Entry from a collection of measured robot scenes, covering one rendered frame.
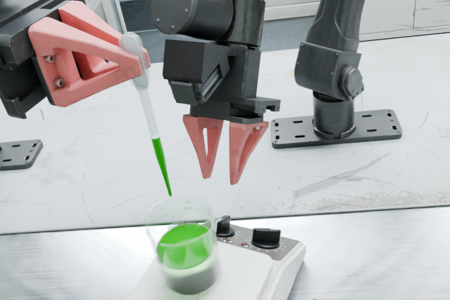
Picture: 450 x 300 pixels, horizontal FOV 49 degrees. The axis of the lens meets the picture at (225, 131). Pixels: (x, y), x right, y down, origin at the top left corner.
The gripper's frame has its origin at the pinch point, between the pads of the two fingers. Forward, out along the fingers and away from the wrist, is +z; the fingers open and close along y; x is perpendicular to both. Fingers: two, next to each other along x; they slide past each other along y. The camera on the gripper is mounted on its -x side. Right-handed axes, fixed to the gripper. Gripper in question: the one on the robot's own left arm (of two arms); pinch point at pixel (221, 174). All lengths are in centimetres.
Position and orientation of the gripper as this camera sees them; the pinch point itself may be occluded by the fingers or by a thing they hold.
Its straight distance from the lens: 56.9
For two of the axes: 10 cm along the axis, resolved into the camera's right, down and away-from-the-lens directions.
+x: 4.5, -0.8, 8.9
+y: 8.9, 1.6, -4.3
